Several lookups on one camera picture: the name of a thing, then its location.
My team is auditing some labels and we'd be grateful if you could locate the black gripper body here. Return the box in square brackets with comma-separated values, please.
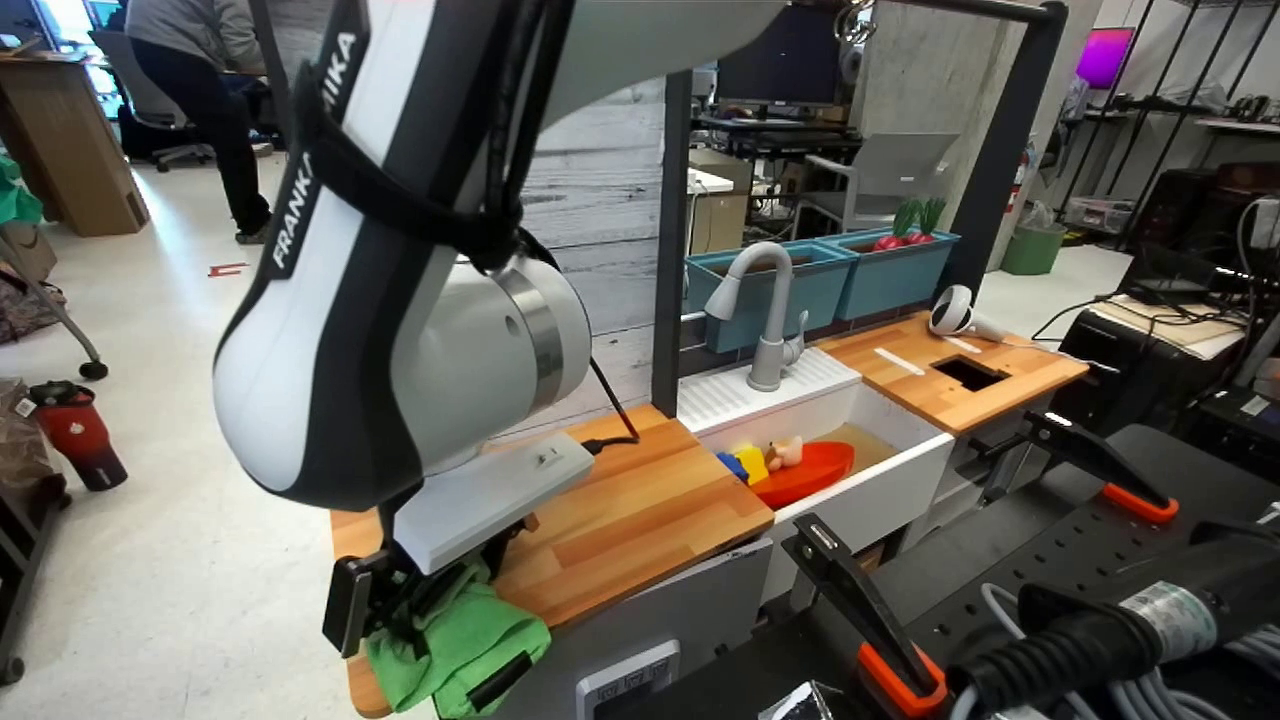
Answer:
[364, 517, 532, 632]

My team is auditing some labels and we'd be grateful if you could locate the green cloth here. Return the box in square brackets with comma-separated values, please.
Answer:
[358, 558, 557, 720]

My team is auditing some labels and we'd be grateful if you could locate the grey cabinet front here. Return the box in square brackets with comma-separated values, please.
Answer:
[490, 538, 780, 720]

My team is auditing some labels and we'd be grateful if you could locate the red and black canister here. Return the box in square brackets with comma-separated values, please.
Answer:
[27, 377, 134, 496]

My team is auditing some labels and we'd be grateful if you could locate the yellow toy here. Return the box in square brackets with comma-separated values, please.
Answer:
[737, 441, 777, 490]

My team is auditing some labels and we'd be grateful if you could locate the grey wood-print back panel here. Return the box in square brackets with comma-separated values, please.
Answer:
[514, 73, 673, 421]

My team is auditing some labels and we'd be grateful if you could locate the grey metal faucet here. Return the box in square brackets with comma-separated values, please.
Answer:
[700, 239, 813, 396]

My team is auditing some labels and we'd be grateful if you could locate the white sink basin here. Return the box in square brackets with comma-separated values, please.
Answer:
[673, 344, 959, 607]

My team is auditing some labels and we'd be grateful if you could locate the teal plastic bin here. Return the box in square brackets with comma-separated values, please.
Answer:
[813, 229, 965, 329]
[678, 237, 859, 360]

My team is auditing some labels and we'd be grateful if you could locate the white stick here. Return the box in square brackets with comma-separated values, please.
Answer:
[866, 344, 928, 385]

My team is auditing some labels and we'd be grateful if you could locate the wooden desk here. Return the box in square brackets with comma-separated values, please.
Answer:
[0, 49, 154, 245]

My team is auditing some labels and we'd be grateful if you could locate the person in dark trousers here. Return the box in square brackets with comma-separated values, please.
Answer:
[120, 0, 281, 247]

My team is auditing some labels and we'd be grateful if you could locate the black monitor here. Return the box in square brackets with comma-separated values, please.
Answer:
[710, 4, 859, 111]

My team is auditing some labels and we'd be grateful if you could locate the green bucket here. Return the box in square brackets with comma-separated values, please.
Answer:
[999, 222, 1073, 280]

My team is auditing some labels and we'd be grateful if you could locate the silver cylinder fitting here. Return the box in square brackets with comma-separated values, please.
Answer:
[1115, 578, 1222, 669]

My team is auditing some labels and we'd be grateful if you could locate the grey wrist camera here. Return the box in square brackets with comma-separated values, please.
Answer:
[387, 428, 599, 580]

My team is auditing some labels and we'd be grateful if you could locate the thin black cable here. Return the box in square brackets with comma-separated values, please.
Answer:
[581, 353, 643, 458]

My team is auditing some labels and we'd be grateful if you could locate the black frame post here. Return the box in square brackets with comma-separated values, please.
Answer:
[249, 0, 304, 128]
[646, 65, 700, 421]

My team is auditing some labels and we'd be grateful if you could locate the black clamp orange handle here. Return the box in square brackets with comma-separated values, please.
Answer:
[1035, 409, 1188, 533]
[780, 513, 956, 720]

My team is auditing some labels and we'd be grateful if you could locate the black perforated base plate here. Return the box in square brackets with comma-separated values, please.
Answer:
[794, 421, 1280, 720]

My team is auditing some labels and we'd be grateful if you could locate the black corrugated hose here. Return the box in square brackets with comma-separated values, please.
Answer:
[947, 606, 1169, 720]

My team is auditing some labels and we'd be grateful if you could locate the black frame arch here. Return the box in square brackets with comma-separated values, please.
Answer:
[852, 0, 1073, 304]

